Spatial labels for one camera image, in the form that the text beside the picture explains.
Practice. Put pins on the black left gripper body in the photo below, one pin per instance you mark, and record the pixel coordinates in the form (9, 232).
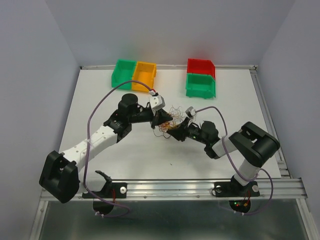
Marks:
(154, 119)

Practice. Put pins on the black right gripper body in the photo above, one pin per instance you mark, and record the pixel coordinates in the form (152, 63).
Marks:
(192, 131)

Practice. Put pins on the green plastic bin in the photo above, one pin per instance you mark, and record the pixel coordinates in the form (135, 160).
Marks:
(200, 86)
(123, 71)

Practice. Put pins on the red plastic bin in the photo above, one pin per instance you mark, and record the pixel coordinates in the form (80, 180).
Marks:
(201, 66)

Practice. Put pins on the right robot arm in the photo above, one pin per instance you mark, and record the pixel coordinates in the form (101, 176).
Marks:
(255, 145)

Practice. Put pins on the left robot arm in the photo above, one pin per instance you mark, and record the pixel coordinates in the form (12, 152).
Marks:
(60, 173)

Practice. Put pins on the yellow plastic bin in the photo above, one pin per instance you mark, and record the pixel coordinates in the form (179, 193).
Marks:
(144, 72)

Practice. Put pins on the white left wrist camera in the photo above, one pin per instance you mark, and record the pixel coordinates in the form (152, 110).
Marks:
(156, 101)

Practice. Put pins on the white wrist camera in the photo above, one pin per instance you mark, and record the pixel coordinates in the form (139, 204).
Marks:
(190, 114)
(156, 101)

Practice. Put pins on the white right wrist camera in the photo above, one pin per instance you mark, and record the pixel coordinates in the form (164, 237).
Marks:
(190, 114)

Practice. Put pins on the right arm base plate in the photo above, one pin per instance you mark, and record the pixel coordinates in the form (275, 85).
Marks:
(233, 189)

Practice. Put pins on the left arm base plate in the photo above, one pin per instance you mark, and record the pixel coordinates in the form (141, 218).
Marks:
(107, 191)

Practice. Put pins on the aluminium front rail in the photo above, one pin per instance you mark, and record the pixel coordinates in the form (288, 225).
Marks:
(196, 190)

